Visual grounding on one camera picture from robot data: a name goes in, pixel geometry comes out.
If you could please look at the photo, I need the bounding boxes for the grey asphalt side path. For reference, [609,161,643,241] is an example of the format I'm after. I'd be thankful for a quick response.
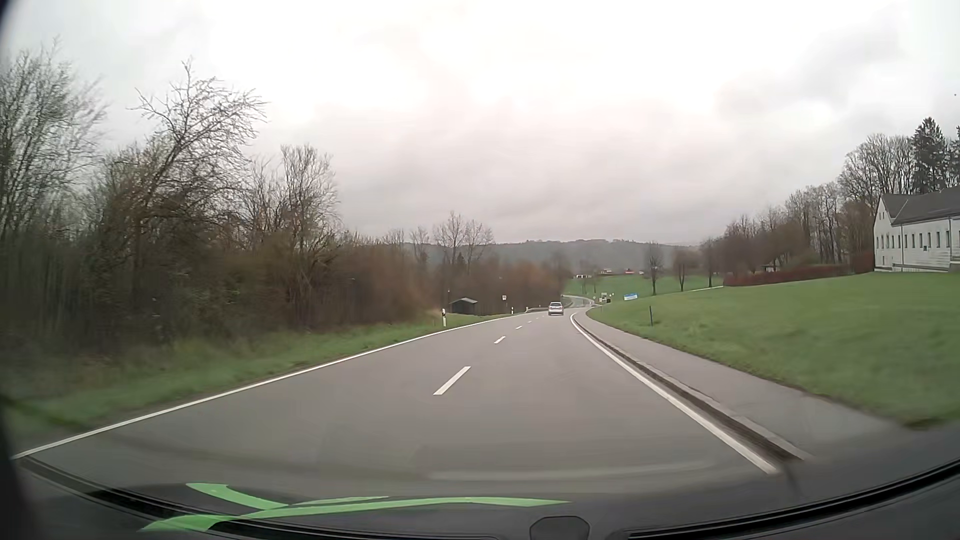
[572,303,912,462]

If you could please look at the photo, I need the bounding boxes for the row of bare trees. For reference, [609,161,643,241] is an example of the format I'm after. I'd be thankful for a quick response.
[697,116,960,280]

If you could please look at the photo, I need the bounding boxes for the bare tree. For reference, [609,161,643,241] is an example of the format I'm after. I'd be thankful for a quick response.
[672,247,696,293]
[642,241,666,296]

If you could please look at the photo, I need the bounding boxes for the car's own bonnet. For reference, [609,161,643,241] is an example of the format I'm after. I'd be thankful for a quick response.
[0,423,960,540]

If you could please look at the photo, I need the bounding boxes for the road markings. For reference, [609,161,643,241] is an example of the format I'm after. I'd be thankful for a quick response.
[11,306,781,476]

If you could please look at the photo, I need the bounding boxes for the wood of bare trees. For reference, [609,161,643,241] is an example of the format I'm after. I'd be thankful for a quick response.
[0,41,575,354]

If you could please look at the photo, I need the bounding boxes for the grass verge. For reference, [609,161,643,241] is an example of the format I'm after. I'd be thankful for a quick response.
[0,312,519,444]

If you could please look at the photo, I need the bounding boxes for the grey asphalt road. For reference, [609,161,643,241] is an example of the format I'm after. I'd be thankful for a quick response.
[11,295,785,500]

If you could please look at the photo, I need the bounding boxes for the green grass field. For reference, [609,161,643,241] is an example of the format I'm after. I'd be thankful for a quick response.
[564,270,960,429]

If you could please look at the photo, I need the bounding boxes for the white building with dark roof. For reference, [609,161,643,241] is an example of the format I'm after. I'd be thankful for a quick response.
[873,186,960,273]

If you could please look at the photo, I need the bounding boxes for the wooded hill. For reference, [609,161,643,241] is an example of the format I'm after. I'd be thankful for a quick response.
[405,238,695,275]

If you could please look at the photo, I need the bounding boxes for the reddish brown hedge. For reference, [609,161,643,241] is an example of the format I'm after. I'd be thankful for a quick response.
[723,249,876,288]

